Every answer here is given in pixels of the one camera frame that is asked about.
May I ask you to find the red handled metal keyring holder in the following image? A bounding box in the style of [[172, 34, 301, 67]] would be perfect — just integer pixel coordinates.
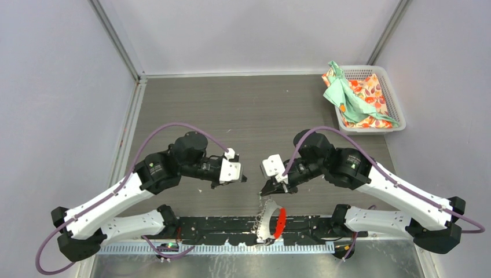
[[252, 197, 287, 246]]

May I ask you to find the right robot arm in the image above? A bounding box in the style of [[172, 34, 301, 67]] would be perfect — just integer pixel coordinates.
[[260, 130, 466, 254]]

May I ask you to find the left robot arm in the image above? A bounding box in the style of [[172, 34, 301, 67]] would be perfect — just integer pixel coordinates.
[[51, 131, 247, 262]]

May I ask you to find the green cloth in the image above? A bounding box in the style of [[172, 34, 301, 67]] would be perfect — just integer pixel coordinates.
[[323, 60, 399, 126]]

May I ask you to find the orange patterned cloth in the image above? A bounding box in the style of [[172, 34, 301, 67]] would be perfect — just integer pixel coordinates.
[[321, 67, 393, 129]]

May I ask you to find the white plastic basket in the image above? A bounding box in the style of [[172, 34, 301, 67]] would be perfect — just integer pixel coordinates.
[[335, 65, 406, 136]]

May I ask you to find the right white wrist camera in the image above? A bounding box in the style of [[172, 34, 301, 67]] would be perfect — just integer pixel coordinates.
[[260, 154, 288, 184]]

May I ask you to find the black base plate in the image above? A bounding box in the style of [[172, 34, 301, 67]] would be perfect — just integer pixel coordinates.
[[141, 214, 368, 247]]

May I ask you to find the aluminium rail frame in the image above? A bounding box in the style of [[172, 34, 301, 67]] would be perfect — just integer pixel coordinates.
[[100, 217, 430, 243]]

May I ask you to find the white slotted cable duct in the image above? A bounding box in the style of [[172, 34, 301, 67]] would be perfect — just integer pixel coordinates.
[[98, 242, 335, 255]]

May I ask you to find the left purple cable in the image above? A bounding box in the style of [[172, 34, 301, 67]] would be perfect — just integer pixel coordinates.
[[35, 122, 233, 276]]

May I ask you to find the purple cable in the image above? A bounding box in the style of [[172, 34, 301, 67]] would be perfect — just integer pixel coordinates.
[[35, 122, 233, 276], [281, 126, 486, 262]]

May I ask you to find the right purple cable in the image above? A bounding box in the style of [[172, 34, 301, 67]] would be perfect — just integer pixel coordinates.
[[281, 126, 486, 262]]

